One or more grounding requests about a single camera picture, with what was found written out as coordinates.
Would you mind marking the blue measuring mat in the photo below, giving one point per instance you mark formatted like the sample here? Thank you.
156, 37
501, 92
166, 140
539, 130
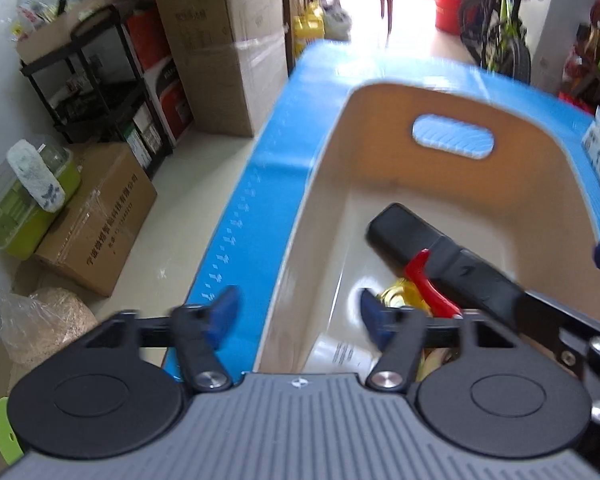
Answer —
275, 160

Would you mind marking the green container with clear lid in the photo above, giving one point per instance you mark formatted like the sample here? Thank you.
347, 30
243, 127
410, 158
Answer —
15, 230

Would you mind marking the white plastic bag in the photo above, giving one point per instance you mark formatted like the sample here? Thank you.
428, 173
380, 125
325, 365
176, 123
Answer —
337, 20

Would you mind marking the green plastic piece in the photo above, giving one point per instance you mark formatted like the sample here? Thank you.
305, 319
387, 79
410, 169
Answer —
7, 435

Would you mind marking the clear bag of grain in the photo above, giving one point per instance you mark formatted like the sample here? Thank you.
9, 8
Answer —
45, 325

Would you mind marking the dark wooden shelf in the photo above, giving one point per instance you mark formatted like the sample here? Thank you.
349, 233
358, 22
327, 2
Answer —
585, 80

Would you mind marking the green and black bicycle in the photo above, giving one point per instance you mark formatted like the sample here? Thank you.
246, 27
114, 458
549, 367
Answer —
505, 35

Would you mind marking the red bucket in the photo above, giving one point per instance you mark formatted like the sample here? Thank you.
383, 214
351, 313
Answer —
447, 10

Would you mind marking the white and red appliance box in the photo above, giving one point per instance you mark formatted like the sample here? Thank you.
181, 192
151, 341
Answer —
172, 105

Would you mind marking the open cardboard box with clutter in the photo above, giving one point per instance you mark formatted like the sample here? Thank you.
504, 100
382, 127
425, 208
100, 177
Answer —
45, 35

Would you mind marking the taped brown cardboard box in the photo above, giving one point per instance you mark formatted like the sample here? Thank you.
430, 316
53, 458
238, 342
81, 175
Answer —
100, 225

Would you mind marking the white appliance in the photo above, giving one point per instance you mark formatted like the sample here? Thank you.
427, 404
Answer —
560, 20

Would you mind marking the yellow plastic jug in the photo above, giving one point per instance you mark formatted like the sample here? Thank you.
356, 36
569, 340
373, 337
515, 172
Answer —
312, 10
305, 35

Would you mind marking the black shelf cart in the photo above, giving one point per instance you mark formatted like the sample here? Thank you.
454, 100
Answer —
105, 95

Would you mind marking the yellow packet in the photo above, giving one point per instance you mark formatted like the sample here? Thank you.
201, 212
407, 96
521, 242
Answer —
400, 295

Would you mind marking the white printed bottle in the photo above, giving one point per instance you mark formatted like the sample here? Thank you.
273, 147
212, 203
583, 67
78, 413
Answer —
340, 355

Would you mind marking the white rolled towel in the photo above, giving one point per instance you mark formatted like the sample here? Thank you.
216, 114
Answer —
35, 175

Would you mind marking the beige plastic storage bin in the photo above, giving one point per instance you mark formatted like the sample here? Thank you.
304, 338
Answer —
380, 160

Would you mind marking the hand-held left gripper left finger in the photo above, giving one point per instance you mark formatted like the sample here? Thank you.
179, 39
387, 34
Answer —
225, 315

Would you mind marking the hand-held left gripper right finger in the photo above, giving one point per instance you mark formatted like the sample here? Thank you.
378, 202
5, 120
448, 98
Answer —
372, 317

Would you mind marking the large brown cardboard box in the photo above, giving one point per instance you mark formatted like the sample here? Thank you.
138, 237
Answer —
205, 5

